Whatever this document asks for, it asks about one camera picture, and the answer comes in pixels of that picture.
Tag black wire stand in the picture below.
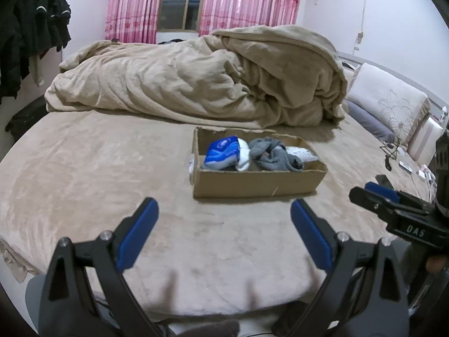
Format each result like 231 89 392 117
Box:
380 140 405 171

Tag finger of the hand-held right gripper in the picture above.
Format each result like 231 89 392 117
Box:
365 181 434 207
349 187 405 220

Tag person's right hand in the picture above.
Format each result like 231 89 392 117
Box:
425 253 449 275

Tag window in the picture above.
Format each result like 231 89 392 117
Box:
155 0 208 33

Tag grey bed headboard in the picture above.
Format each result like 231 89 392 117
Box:
336 52 449 113

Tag flower embroidered pillow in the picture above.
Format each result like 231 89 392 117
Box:
345 62 432 147

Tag hanging wall charger cable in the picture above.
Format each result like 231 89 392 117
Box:
354 0 370 52

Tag striped white cushion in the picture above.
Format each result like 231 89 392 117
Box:
406 112 445 168

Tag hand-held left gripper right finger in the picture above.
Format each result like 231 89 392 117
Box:
272 198 410 337

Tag black bag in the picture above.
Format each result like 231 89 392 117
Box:
4 96 49 142

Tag hanging black clothes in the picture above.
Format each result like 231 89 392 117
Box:
0 0 72 106

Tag bed with beige sheet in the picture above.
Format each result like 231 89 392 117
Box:
0 110 439 321

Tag grey knit sock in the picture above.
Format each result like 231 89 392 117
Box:
259 147 304 172
248 138 285 159

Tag brown cardboard box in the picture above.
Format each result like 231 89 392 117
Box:
191 127 328 200

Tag beige fleece duvet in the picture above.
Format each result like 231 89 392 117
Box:
45 24 349 131

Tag grey purple pillow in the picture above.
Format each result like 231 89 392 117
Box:
343 100 398 144

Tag pink floral curtain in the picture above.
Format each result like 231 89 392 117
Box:
197 0 306 38
104 0 165 45

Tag hanging grey garment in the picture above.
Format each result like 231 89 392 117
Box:
29 54 45 87

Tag blue and white sock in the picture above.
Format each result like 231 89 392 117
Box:
203 136 252 172

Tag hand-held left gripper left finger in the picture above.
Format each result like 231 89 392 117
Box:
38 197 160 337

